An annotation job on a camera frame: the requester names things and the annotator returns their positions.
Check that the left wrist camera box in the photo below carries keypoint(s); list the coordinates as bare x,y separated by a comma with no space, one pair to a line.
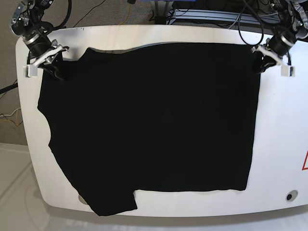
287,71

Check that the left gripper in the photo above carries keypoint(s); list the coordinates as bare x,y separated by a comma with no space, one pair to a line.
272,52

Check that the round table grommet hole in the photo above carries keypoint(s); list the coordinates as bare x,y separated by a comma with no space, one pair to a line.
292,195

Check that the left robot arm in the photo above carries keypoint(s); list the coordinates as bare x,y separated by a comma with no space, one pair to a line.
293,26

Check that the black T-shirt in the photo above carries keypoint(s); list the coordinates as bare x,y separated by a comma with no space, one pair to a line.
176,117

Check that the red triangle warning sticker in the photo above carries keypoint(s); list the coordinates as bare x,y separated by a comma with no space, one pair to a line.
305,164

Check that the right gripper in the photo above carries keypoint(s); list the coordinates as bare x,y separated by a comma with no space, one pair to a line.
46,51

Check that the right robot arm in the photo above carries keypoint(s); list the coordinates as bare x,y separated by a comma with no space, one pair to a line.
27,22

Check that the aluminium frame rail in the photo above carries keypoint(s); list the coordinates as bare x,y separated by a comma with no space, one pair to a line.
223,17

